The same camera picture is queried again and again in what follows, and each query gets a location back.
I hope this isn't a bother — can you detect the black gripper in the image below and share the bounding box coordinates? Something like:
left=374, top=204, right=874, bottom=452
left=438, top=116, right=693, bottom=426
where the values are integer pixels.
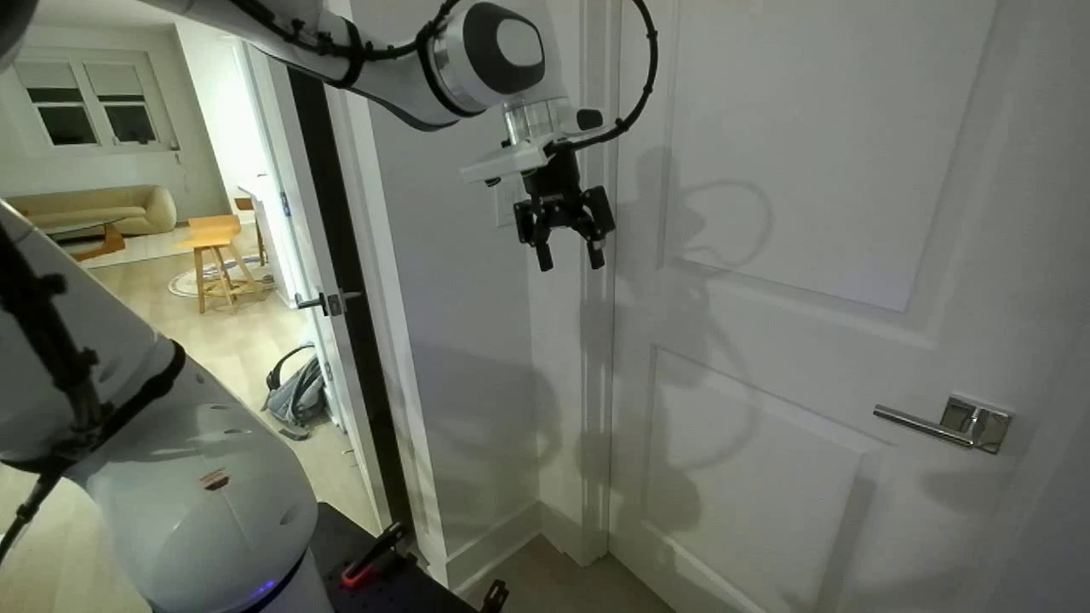
left=514, top=148, right=616, bottom=272

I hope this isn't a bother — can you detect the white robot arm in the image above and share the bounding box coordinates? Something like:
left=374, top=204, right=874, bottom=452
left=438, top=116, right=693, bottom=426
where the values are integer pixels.
left=0, top=0, right=615, bottom=613

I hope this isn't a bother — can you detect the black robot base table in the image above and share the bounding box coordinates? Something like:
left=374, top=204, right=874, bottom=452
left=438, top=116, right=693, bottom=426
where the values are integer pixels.
left=310, top=505, right=477, bottom=613

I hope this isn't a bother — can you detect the white panel door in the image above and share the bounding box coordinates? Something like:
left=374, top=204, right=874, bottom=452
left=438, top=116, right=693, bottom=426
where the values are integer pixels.
left=615, top=0, right=1090, bottom=613

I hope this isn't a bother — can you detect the grey bag on floor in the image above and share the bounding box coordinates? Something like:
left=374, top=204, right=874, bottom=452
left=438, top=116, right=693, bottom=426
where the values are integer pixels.
left=262, top=348, right=327, bottom=441

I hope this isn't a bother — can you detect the open white door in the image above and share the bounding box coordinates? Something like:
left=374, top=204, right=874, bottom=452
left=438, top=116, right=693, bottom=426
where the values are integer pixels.
left=245, top=48, right=392, bottom=532

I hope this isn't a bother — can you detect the wooden stool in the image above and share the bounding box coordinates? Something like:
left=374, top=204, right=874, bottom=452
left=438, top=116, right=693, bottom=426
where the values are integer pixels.
left=189, top=215, right=254, bottom=312

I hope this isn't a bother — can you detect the orange black clamp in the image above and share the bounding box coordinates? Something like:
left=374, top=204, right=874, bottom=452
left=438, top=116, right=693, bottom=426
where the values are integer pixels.
left=338, top=524, right=409, bottom=590

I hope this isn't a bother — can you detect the white framed window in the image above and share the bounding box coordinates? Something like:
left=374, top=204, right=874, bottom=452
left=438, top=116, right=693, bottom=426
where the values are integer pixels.
left=17, top=54, right=173, bottom=149

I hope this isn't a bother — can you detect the beige sofa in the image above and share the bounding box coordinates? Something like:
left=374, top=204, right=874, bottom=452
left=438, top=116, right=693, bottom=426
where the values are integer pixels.
left=14, top=183, right=178, bottom=234

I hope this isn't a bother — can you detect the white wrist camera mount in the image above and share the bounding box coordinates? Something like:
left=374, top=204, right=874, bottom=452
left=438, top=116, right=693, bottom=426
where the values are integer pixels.
left=465, top=99, right=603, bottom=183

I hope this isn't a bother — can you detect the silver open door handle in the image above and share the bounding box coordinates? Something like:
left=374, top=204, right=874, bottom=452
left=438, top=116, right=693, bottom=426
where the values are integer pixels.
left=293, top=292, right=363, bottom=317

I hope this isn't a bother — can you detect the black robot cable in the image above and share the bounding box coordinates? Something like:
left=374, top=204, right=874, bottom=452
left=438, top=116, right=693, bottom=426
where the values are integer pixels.
left=231, top=0, right=664, bottom=158

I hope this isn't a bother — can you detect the silver lever door handle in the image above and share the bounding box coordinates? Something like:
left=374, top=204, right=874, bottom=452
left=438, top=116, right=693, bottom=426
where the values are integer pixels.
left=874, top=396, right=1017, bottom=457

